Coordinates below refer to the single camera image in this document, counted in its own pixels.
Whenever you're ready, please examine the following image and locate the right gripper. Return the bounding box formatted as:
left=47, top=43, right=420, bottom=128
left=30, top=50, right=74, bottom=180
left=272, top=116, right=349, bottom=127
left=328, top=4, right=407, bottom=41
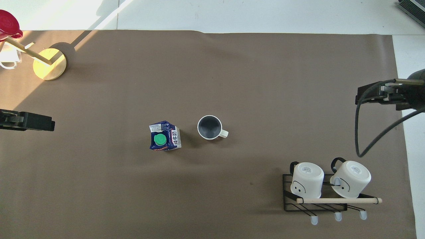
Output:
left=396, top=69, right=425, bottom=112

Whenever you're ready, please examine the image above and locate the blue milk carton green cap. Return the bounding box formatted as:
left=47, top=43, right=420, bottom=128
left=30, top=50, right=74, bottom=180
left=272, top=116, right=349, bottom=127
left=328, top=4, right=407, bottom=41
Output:
left=149, top=121, right=182, bottom=151

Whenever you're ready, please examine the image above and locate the red cup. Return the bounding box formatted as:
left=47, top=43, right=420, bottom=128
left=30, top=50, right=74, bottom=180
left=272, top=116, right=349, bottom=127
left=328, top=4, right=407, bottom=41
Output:
left=0, top=9, right=23, bottom=42

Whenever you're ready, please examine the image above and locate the grey ribbed device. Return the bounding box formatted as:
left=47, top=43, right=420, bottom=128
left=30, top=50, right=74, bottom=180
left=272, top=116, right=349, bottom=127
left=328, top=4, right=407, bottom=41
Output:
left=398, top=0, right=425, bottom=19

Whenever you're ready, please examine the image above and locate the white mug grey inside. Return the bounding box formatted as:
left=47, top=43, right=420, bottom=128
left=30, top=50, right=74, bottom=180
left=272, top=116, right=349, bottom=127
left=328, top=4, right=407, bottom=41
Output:
left=197, top=115, right=229, bottom=140

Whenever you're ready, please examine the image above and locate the wooden mug tree stand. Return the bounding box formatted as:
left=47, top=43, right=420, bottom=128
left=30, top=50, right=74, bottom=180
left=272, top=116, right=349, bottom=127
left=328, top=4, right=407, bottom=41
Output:
left=3, top=36, right=67, bottom=81

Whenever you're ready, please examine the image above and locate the white mug on stand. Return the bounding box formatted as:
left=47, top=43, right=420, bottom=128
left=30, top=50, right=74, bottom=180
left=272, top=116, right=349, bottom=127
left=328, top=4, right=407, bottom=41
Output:
left=0, top=41, right=22, bottom=70

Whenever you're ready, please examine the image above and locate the black cable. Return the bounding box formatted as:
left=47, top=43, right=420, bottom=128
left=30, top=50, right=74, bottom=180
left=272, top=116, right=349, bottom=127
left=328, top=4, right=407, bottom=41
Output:
left=355, top=78, right=425, bottom=158

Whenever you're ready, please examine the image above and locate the white mug black handle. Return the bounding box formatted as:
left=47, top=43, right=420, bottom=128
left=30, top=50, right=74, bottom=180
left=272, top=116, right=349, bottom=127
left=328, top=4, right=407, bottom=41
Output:
left=330, top=157, right=372, bottom=199
left=290, top=161, right=324, bottom=199

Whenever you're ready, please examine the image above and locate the black wire rack wooden bar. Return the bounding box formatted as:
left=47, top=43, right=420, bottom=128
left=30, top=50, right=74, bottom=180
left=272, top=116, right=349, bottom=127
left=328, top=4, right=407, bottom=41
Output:
left=282, top=173, right=383, bottom=225

